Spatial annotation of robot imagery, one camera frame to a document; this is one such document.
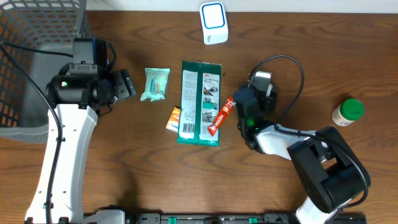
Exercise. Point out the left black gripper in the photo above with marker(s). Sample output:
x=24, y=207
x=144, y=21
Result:
x=124, y=83

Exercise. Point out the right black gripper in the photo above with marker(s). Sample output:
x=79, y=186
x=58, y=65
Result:
x=270, y=101

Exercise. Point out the teal white wipes packet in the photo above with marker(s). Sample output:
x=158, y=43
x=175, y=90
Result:
x=156, y=83

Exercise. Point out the red snack packet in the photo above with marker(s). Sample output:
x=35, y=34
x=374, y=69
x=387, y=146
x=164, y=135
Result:
x=222, y=115

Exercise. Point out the small orange box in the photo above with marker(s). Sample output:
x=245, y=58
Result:
x=173, y=122

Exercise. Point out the green 3M pouch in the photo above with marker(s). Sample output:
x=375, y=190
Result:
x=200, y=103

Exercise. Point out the green lid Knorr jar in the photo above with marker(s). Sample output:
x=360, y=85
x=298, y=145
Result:
x=348, y=112

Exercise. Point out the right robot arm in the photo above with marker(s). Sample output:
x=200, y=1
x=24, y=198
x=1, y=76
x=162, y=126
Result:
x=331, y=174

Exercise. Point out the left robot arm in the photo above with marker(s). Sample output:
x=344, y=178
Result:
x=75, y=102

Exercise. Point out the white barcode scanner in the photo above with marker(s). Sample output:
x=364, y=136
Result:
x=214, y=23

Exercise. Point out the grey plastic mesh basket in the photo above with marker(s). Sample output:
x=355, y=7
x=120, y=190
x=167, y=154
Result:
x=38, y=35

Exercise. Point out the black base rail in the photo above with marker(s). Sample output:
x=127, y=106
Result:
x=268, y=218

